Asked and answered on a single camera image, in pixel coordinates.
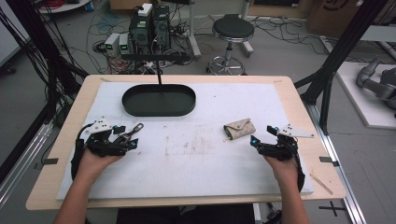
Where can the beige key pouch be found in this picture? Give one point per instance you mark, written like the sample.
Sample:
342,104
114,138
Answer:
239,128

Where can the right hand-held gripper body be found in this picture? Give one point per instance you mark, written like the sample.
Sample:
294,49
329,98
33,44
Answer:
285,146

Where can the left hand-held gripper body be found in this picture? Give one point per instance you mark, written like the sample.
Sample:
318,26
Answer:
99,143

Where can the white platform board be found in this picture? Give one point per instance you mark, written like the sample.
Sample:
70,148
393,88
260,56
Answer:
364,105

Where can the white foam mat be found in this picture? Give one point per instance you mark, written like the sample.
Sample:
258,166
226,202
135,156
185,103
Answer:
193,168

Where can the silver metal key clip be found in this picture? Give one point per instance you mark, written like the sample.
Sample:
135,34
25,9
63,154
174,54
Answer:
136,128

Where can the white box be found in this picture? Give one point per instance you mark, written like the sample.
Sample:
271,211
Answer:
145,9

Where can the cardboard box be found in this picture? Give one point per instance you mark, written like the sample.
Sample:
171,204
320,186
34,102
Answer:
336,15

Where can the black computer tower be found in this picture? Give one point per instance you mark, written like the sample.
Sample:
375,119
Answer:
162,26
141,31

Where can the grey power supply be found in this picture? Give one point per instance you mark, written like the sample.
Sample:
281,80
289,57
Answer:
112,43
124,43

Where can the black frame post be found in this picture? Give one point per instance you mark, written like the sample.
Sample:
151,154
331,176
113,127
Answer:
339,53

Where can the black tape strip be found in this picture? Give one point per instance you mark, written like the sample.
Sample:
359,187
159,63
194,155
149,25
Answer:
49,161
328,160

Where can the aluminium rail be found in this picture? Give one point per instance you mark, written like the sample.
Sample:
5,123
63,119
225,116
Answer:
339,174
21,161

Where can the person's left hand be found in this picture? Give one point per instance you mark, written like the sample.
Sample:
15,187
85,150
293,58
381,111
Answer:
93,164

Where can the person's right hand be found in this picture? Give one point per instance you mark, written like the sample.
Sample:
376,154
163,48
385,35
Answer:
282,170

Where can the black oval tray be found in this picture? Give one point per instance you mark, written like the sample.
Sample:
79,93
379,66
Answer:
158,101

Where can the black T-shaped stand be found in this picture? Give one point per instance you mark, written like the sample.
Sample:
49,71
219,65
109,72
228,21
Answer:
157,57

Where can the black round stool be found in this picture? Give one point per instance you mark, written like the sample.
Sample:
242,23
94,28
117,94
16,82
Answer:
233,28

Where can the black tape cross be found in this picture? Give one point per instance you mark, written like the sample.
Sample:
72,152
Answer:
333,207

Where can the thin wooden stick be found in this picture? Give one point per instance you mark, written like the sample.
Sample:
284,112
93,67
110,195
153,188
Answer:
321,184

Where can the white round table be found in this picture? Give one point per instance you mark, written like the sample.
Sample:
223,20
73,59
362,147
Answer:
67,6

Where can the person's dark clothing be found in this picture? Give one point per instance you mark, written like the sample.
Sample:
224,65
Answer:
186,215

